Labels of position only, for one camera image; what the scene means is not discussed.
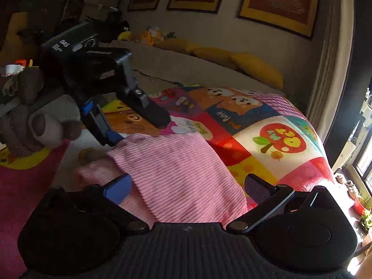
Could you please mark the cardboard box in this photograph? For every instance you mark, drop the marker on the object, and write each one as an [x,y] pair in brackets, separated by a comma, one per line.
[97,0]

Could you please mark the red potted plant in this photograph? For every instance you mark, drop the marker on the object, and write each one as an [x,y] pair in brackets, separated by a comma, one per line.
[361,206]

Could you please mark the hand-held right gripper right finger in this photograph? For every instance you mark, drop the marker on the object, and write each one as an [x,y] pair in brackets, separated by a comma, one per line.
[257,190]

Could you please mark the yellow and black plush toy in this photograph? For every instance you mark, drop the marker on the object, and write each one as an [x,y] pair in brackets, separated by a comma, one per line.
[125,35]

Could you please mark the colourful printed blanket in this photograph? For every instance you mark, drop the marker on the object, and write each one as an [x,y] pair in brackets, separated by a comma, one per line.
[261,139]

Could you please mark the beige curtain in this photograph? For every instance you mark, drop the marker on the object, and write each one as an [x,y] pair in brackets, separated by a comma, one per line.
[328,49]

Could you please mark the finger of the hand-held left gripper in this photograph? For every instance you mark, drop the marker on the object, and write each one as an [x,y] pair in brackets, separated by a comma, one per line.
[98,125]
[148,109]

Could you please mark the window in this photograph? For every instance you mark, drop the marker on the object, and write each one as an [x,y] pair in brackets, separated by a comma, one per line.
[363,151]

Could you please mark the beige covered bed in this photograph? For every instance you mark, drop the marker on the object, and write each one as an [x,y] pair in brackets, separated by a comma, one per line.
[180,66]

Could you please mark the pink ribbed garment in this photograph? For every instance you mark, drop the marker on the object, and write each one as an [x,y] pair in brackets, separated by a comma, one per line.
[177,177]

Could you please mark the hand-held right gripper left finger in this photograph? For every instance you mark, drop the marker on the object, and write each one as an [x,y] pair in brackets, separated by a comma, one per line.
[119,190]

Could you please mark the yellow pillow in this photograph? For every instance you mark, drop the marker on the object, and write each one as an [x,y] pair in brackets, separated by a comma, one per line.
[258,69]
[213,55]
[174,45]

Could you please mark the white mug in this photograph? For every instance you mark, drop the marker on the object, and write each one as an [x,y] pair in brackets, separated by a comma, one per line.
[14,69]

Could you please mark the yellow plush toys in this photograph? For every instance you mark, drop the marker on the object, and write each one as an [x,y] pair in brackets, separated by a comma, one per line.
[148,36]

